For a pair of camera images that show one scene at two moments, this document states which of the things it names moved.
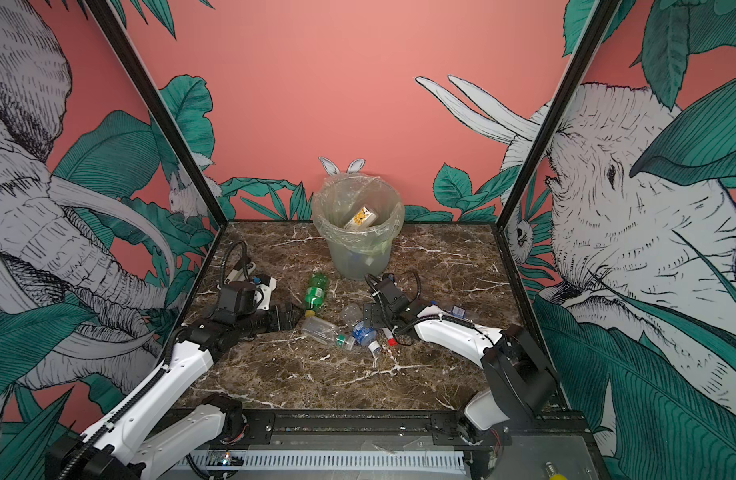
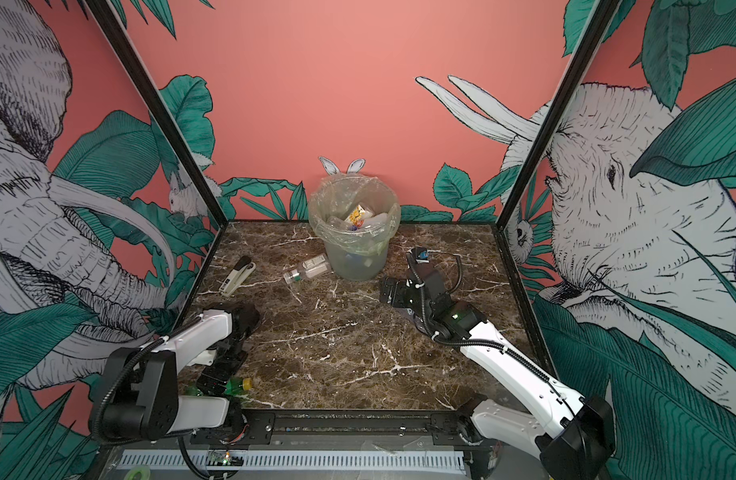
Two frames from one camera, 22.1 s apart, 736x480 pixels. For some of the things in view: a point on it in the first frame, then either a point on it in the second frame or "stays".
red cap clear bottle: x=390 y=337 → x=366 y=214
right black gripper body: x=378 y=315 → x=407 y=298
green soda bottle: x=315 y=293 → x=233 y=387
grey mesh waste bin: x=359 y=215 stays
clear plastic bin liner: x=358 y=211 stays
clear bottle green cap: x=322 y=331 → x=310 y=269
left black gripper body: x=263 y=321 → x=229 y=357
